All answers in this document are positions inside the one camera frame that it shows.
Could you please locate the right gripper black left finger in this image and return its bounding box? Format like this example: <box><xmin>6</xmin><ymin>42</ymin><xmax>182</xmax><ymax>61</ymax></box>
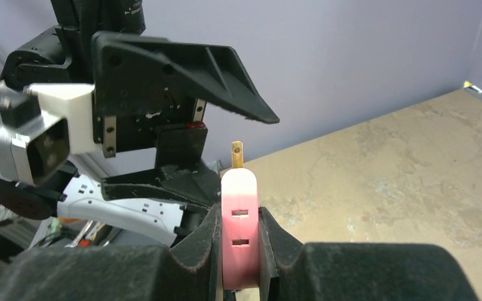
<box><xmin>0</xmin><ymin>205</ymin><xmax>222</xmax><ymax>300</ymax></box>

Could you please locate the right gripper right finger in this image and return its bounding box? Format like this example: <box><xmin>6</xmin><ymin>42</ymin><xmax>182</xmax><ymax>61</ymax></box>
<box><xmin>260</xmin><ymin>207</ymin><xmax>479</xmax><ymax>300</ymax></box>

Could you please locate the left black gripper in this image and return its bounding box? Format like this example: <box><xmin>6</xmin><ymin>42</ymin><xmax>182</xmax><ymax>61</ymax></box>
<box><xmin>91</xmin><ymin>31</ymin><xmax>280</xmax><ymax>207</ymax></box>

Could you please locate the pink square plug adapter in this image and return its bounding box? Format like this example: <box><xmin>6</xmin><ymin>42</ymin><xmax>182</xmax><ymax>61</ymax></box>
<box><xmin>221</xmin><ymin>141</ymin><xmax>260</xmax><ymax>290</ymax></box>

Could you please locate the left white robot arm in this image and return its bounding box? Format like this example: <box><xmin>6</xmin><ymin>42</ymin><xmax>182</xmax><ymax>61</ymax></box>
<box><xmin>0</xmin><ymin>1</ymin><xmax>279</xmax><ymax>245</ymax></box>

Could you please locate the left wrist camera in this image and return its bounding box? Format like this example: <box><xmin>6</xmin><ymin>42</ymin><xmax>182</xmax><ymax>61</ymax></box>
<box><xmin>0</xmin><ymin>83</ymin><xmax>100</xmax><ymax>186</ymax></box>

